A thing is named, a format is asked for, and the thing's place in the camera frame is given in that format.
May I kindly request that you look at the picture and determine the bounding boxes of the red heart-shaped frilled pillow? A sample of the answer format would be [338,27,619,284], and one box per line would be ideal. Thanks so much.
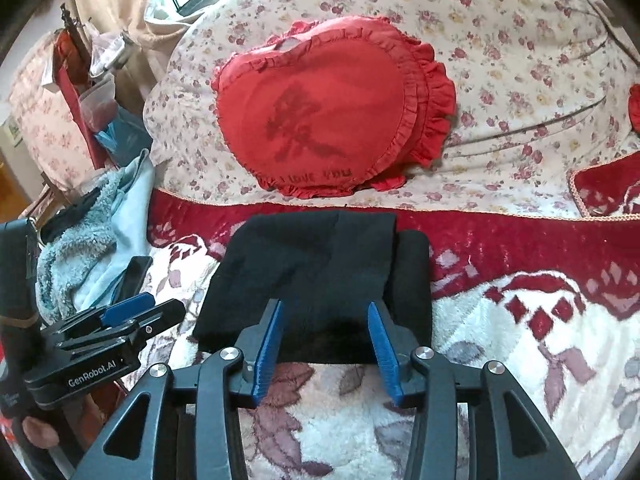
[210,16,457,200]

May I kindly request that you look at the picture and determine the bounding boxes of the blue plastic bag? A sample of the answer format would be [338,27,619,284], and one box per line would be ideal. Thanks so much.
[94,107,152,167]

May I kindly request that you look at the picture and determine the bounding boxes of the beige curtain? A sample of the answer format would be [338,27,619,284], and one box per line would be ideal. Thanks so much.
[65,0,202,111]

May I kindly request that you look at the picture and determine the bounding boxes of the black phone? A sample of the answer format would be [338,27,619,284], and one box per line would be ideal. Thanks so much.
[114,255,153,307]

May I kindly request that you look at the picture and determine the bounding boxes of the floral cloth bundle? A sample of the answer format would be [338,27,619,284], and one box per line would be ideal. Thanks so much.
[9,35,96,192]

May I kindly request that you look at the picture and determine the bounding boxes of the black garment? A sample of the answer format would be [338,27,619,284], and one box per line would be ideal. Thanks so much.
[40,190,101,242]

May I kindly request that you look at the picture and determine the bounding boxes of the floral bed quilt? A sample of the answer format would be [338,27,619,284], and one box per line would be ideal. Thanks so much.
[142,0,640,221]

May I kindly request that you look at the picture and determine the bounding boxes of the light blue fleece garment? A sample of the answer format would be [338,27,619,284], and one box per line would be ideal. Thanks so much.
[35,149,158,326]

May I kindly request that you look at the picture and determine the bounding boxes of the white wall switch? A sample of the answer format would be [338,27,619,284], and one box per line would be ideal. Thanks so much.
[2,115,24,149]

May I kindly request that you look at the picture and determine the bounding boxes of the clear plastic bag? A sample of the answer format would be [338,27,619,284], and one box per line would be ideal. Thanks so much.
[89,29,137,78]

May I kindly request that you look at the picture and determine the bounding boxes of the red fringed mat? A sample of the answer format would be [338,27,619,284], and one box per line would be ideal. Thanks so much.
[566,151,640,222]

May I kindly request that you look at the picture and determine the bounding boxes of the clear plastic container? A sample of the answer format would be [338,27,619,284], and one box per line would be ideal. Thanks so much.
[79,76,119,132]

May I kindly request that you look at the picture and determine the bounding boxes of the person's left hand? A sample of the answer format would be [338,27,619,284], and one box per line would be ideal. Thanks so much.
[22,414,62,450]

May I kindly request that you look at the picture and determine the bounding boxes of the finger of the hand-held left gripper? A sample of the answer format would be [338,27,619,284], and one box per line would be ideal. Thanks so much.
[46,290,154,334]
[106,298,187,337]

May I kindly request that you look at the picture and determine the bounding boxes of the red and white patterned blanket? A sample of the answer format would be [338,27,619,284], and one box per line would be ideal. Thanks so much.
[120,187,640,480]

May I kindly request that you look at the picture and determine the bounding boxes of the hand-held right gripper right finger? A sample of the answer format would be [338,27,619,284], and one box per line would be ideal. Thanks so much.
[366,300,585,480]

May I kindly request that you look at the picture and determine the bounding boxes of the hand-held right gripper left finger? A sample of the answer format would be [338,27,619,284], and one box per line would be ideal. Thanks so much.
[72,298,285,480]

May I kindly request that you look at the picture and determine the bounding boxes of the black pants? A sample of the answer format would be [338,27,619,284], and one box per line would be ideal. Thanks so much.
[192,211,433,365]

